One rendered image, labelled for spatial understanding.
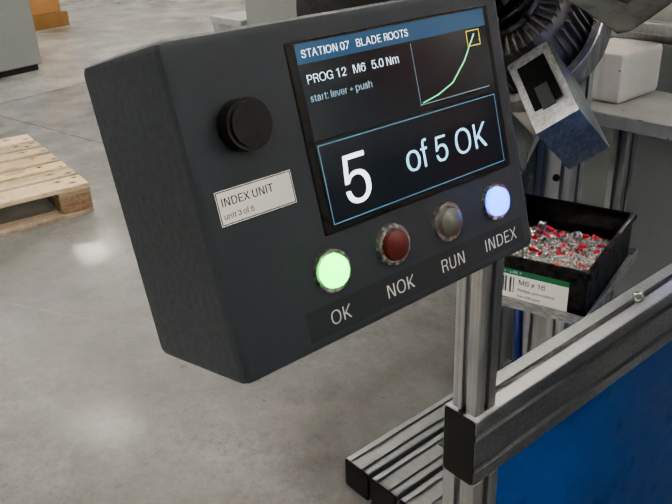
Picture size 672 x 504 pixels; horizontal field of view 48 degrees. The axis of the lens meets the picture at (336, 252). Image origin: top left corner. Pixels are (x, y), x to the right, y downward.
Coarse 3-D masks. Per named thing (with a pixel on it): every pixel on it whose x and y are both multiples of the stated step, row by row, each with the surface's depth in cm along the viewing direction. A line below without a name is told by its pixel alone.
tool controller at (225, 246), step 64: (448, 0) 49; (128, 64) 40; (192, 64) 39; (256, 64) 41; (320, 64) 43; (384, 64) 46; (448, 64) 50; (128, 128) 43; (192, 128) 39; (256, 128) 40; (320, 128) 44; (384, 128) 47; (448, 128) 50; (512, 128) 54; (128, 192) 46; (192, 192) 40; (256, 192) 41; (320, 192) 44; (448, 192) 51; (512, 192) 55; (192, 256) 42; (256, 256) 42; (448, 256) 51; (192, 320) 45; (256, 320) 42; (320, 320) 45
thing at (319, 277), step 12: (324, 252) 44; (336, 252) 45; (324, 264) 44; (336, 264) 44; (348, 264) 45; (324, 276) 44; (336, 276) 44; (348, 276) 45; (324, 288) 44; (336, 288) 45
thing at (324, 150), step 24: (336, 144) 44; (360, 144) 46; (336, 168) 45; (360, 168) 46; (384, 168) 47; (336, 192) 45; (360, 192) 46; (384, 192) 47; (336, 216) 45; (360, 216) 46
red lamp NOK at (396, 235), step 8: (392, 224) 47; (384, 232) 47; (392, 232) 47; (400, 232) 47; (376, 240) 47; (384, 240) 47; (392, 240) 47; (400, 240) 47; (408, 240) 48; (376, 248) 47; (384, 248) 47; (392, 248) 47; (400, 248) 47; (408, 248) 48; (384, 256) 47; (392, 256) 47; (400, 256) 47; (392, 264) 48
